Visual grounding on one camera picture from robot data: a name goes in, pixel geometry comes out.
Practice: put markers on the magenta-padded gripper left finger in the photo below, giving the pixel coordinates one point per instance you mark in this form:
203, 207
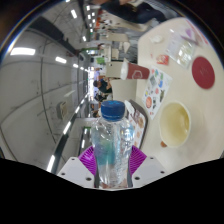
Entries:
75, 170

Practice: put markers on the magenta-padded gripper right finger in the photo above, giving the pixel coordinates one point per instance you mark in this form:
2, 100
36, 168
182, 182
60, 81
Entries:
150, 170

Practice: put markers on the clear bottle with blue cap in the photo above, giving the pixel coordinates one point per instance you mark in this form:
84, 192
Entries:
111, 143

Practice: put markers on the cream mug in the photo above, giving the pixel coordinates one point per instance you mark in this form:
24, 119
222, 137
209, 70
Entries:
175, 125

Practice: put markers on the ceiling air conditioner unit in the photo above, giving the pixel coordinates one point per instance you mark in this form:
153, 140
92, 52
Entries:
62, 110

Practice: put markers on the colourful sticker sheet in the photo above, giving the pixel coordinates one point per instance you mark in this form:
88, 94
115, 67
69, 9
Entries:
156, 91

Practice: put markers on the beige chair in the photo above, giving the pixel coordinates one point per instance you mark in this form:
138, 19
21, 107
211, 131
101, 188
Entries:
123, 90

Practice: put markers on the red paper cup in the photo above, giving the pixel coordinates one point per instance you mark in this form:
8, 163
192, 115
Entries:
136, 71

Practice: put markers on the group of beige chairs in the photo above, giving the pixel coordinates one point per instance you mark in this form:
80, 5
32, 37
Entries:
115, 70

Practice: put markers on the flat round red coaster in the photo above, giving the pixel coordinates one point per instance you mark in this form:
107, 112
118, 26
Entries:
203, 72

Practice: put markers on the small red packet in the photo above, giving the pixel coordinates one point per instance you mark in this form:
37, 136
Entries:
162, 59

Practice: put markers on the group of ceiling lights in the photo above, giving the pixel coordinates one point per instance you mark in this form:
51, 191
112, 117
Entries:
22, 51

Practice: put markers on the small white crumpled paper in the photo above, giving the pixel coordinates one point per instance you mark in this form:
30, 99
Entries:
156, 39

